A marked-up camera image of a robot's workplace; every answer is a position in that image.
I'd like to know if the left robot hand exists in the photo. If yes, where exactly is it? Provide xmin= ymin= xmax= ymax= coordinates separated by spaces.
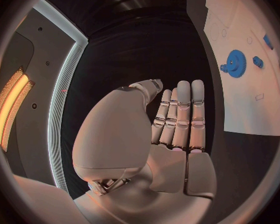
xmin=71 ymin=79 xmax=218 ymax=224

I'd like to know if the blue block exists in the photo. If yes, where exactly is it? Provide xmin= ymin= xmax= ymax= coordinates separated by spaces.
xmin=263 ymin=34 xmax=275 ymax=50

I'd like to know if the white task board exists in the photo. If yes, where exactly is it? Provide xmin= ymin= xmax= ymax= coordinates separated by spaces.
xmin=203 ymin=0 xmax=280 ymax=136

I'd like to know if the blue gear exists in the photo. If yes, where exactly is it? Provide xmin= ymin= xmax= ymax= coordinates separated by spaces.
xmin=226 ymin=49 xmax=248 ymax=79

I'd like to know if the glowing light bar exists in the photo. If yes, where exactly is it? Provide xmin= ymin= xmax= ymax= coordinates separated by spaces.
xmin=0 ymin=66 xmax=35 ymax=152

